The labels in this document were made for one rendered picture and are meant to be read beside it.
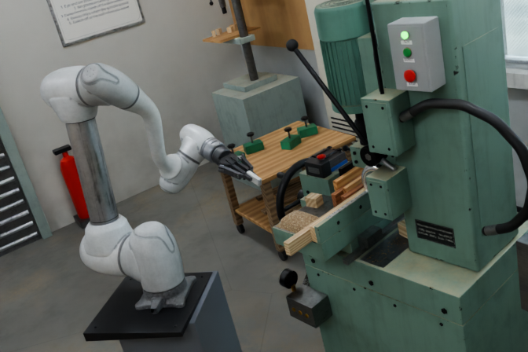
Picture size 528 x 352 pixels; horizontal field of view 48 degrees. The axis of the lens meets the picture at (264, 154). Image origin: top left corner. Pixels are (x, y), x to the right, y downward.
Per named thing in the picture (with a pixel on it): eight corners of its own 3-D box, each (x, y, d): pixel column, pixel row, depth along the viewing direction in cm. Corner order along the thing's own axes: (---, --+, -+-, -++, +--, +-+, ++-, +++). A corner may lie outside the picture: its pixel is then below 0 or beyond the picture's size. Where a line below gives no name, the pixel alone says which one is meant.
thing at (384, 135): (387, 140, 159) (379, 87, 153) (416, 144, 152) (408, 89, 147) (368, 152, 154) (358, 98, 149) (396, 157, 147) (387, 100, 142)
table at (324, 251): (372, 159, 224) (370, 145, 222) (443, 173, 202) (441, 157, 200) (255, 236, 191) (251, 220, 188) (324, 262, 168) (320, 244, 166)
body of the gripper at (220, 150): (210, 150, 227) (225, 161, 222) (226, 141, 232) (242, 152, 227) (210, 166, 232) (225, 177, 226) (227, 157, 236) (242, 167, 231)
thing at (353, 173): (368, 181, 196) (364, 159, 193) (372, 181, 194) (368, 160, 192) (336, 202, 187) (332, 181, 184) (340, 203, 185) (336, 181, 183)
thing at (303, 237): (412, 166, 199) (410, 155, 197) (416, 166, 197) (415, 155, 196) (286, 254, 165) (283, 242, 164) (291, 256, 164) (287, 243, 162)
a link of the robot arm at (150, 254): (169, 295, 201) (154, 239, 193) (126, 290, 209) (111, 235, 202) (193, 269, 214) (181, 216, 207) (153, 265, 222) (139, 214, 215)
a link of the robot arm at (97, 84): (143, 75, 198) (111, 78, 204) (108, 51, 182) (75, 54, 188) (135, 112, 194) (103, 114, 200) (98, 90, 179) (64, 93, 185)
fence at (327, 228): (437, 157, 201) (434, 142, 199) (441, 157, 199) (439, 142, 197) (317, 243, 167) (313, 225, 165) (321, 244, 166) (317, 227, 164)
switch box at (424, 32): (410, 82, 145) (401, 16, 139) (446, 83, 138) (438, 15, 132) (395, 90, 142) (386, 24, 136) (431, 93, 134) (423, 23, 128)
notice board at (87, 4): (144, 22, 446) (126, -41, 429) (145, 22, 445) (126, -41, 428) (63, 47, 418) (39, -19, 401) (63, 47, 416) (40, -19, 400)
